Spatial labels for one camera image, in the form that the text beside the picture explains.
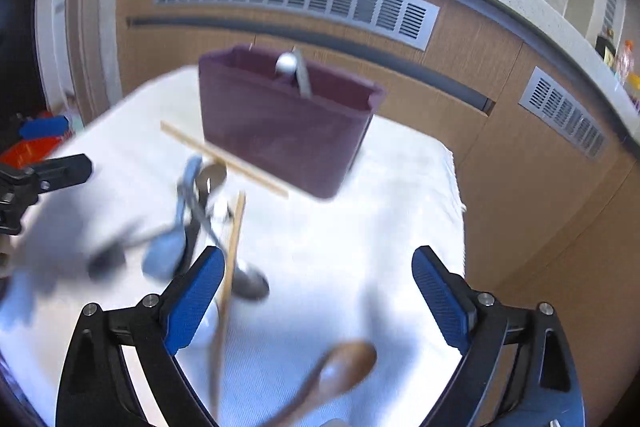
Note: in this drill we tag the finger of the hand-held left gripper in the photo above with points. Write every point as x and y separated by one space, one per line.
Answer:
60 171
42 127

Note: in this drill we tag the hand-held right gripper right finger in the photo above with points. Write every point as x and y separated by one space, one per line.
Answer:
440 297

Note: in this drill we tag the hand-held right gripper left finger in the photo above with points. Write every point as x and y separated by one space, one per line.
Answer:
197 297

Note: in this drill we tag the long wooden chopstick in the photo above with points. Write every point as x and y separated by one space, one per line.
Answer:
231 267

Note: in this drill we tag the small shovel-shaped metal spoon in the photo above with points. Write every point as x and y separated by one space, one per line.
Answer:
107 259

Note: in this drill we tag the brown wooden spoon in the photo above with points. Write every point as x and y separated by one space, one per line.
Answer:
347 369

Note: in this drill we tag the purple plastic utensil holder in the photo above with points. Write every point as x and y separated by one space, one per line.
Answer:
280 142

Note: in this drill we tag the red plastic object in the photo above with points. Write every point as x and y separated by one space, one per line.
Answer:
27 153

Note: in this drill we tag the smiley-face metal spoon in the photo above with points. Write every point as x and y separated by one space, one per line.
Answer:
250 282

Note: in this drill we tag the white plastic spoon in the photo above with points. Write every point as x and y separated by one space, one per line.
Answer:
162 254

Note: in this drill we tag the dark brown spoon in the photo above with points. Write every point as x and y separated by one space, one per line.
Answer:
211 179

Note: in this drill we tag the white woven tablecloth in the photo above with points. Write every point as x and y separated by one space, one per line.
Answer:
325 257

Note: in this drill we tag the short wooden chopstick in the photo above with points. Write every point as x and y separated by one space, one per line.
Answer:
235 166

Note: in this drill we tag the short grey vent grille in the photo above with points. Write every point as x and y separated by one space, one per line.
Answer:
562 114

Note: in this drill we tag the round metal spoon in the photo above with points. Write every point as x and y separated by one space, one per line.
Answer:
286 63

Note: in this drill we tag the yellow-lidded jar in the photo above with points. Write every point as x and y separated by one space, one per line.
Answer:
634 84

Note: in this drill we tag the dark bottle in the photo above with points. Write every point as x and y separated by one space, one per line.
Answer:
604 47

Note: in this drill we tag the clear orange-capped bottle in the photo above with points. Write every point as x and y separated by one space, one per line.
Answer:
625 59

